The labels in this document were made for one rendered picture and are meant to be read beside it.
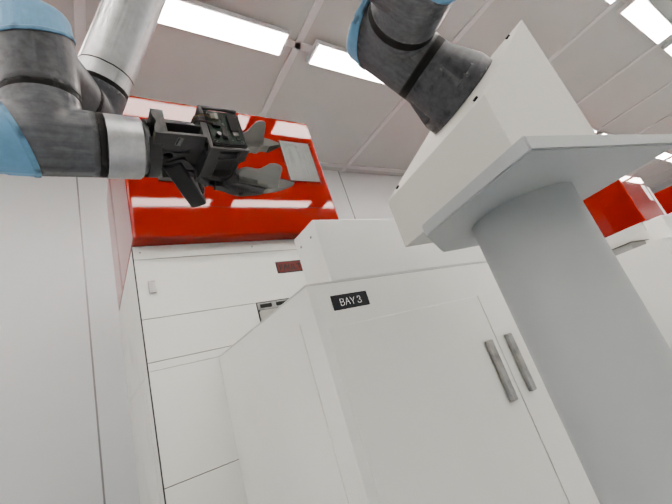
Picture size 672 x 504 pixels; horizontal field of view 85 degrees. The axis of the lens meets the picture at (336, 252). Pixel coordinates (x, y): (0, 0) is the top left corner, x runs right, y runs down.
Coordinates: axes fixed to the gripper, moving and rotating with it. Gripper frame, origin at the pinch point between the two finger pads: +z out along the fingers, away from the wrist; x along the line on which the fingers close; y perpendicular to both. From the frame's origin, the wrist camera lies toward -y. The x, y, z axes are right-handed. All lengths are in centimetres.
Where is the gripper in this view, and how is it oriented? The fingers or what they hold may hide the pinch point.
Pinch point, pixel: (278, 166)
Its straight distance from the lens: 62.4
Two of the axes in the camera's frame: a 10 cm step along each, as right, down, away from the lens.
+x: -3.5, -8.8, 3.1
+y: 5.1, -4.6, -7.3
